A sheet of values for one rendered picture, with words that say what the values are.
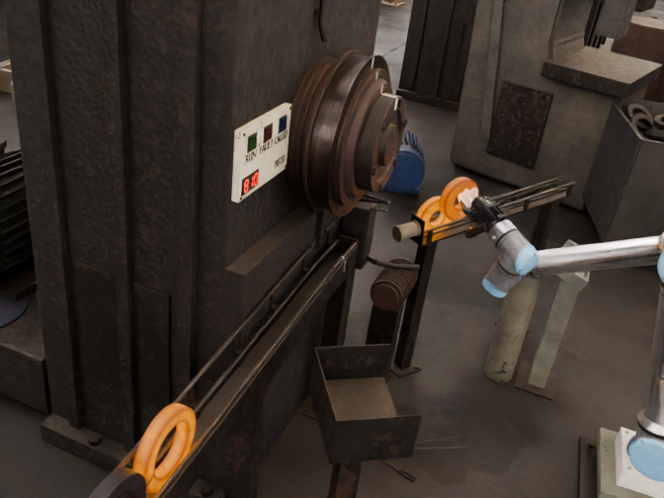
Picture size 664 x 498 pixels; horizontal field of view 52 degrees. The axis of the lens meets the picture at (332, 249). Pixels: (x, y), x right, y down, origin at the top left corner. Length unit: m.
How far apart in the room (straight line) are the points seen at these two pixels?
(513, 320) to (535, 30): 2.26
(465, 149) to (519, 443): 2.61
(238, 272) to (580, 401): 1.74
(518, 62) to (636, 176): 1.15
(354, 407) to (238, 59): 0.89
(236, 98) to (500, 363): 1.75
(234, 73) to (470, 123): 3.39
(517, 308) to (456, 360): 0.42
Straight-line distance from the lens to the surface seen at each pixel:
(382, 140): 1.90
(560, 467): 2.70
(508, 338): 2.82
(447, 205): 2.37
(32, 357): 2.51
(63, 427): 2.49
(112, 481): 1.38
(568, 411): 2.95
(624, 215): 4.01
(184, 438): 1.58
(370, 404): 1.79
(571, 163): 4.59
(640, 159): 3.89
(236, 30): 1.51
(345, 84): 1.81
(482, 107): 4.74
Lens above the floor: 1.80
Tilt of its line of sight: 30 degrees down
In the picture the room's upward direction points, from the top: 8 degrees clockwise
